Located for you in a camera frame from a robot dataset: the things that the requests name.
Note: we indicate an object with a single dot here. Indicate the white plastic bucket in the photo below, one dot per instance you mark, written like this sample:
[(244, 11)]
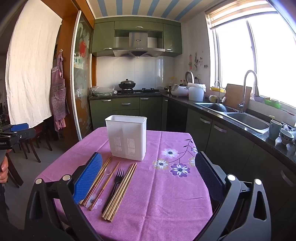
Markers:
[(196, 92)]

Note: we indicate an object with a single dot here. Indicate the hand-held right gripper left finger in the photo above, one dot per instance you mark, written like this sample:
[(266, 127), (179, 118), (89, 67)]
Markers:
[(89, 178)]

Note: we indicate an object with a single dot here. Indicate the grey rag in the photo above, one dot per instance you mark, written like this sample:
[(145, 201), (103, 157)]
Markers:
[(289, 128)]

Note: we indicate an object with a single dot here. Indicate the pink hanging utensil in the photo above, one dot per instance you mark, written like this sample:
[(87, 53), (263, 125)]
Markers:
[(190, 62)]

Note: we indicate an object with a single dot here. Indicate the wooden cutting board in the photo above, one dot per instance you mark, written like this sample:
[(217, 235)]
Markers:
[(233, 97)]

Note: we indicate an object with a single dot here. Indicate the dark stone countertop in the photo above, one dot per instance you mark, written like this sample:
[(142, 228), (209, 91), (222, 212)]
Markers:
[(266, 143)]

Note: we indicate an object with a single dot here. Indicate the green tray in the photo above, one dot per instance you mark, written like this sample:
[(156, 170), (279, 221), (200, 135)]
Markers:
[(272, 103)]

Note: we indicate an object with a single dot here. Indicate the patterned ceramic bowl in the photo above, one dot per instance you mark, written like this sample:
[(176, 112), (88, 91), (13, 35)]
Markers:
[(286, 136)]

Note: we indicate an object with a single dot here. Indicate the tall steel faucet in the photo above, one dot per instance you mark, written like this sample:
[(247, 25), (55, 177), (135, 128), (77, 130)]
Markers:
[(244, 88)]

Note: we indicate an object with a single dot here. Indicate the green sink base cabinet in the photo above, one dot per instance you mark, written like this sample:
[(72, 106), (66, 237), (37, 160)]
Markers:
[(231, 143)]

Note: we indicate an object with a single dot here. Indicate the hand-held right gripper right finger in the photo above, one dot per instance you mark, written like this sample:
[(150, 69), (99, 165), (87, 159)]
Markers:
[(208, 177)]

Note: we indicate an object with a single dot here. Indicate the small white mug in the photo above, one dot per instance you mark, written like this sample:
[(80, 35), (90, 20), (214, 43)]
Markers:
[(211, 98)]

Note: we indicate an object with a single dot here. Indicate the wooden door frame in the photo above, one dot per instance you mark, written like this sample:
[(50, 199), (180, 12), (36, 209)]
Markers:
[(67, 46)]

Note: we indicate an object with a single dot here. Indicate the person's left hand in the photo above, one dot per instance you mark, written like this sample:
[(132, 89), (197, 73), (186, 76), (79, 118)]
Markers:
[(3, 166)]

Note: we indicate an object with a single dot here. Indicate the striped window blind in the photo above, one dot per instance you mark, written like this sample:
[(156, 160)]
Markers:
[(231, 16)]

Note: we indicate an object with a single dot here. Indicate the wooden chopstick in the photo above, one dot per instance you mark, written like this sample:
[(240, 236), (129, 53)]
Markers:
[(120, 194), (117, 190), (121, 197), (101, 176), (106, 184), (104, 165)]

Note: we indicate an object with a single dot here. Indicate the seasoning bottle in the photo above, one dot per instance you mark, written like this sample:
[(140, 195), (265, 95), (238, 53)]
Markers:
[(172, 82)]

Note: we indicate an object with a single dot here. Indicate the green drawer cabinet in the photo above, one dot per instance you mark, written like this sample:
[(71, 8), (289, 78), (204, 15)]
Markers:
[(124, 104)]

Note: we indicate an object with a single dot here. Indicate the purple floral tablecloth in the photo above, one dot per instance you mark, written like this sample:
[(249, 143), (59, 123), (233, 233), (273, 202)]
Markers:
[(157, 197)]

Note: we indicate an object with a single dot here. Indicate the white hanging utensil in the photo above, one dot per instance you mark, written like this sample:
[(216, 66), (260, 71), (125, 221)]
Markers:
[(196, 61)]

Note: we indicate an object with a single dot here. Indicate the grey green mug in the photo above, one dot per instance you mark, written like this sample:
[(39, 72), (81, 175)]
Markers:
[(274, 131)]

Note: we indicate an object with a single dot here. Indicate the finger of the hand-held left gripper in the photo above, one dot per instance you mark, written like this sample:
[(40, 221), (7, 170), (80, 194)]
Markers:
[(19, 127)]

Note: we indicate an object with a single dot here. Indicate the small cooking pot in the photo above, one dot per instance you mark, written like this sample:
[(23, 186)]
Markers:
[(168, 89)]

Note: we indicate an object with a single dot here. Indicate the open round cooker lid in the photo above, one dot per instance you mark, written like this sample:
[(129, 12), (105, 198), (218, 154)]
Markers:
[(189, 77)]

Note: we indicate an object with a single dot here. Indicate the white rice cooker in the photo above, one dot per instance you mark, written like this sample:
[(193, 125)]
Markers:
[(179, 90)]

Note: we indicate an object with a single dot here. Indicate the small steel faucet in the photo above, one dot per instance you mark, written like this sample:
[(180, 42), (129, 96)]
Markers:
[(218, 92)]

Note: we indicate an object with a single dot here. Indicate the black gas stove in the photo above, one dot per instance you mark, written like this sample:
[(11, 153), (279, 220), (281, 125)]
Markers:
[(148, 90)]

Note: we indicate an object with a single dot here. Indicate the checkered apron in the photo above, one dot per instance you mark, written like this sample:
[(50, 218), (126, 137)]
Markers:
[(59, 97)]

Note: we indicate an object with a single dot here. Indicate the yellow tray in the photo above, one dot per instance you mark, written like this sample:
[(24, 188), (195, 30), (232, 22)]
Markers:
[(217, 89)]

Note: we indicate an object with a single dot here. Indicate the steel range hood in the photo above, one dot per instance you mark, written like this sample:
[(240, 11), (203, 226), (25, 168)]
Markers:
[(138, 44)]

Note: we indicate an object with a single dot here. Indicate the kitchen window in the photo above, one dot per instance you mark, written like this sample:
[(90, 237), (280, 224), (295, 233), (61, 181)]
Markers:
[(266, 58)]

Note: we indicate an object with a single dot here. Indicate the dark round object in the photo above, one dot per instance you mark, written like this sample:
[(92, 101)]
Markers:
[(217, 107)]

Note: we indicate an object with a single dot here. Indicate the dark wooden chair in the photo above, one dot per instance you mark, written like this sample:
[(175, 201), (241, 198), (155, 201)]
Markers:
[(16, 176), (34, 143)]

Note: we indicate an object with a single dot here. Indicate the white plastic utensil holder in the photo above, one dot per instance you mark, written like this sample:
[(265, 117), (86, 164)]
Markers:
[(126, 132)]

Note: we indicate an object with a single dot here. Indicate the green wall cabinets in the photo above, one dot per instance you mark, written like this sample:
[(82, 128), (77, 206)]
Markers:
[(101, 34)]

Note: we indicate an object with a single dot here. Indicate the white hanging sheet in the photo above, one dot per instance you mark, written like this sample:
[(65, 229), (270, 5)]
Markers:
[(32, 69)]

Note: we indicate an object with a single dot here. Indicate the black plastic fork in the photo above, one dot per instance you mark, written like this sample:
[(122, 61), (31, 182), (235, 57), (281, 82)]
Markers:
[(119, 177)]

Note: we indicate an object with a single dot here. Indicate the black wok with lid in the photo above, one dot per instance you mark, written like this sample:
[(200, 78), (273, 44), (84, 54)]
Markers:
[(127, 83)]

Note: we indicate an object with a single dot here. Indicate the plastic wrapped plates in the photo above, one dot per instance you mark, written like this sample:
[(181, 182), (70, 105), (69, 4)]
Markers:
[(101, 90)]

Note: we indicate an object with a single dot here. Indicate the translucent plastic spoon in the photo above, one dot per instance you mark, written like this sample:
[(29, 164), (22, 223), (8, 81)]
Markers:
[(108, 173)]

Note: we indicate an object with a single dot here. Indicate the steel double sink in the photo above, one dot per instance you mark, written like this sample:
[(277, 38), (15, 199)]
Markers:
[(249, 121)]

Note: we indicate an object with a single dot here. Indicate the decorated glass sliding door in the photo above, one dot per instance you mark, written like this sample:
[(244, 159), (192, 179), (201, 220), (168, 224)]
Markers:
[(81, 81)]

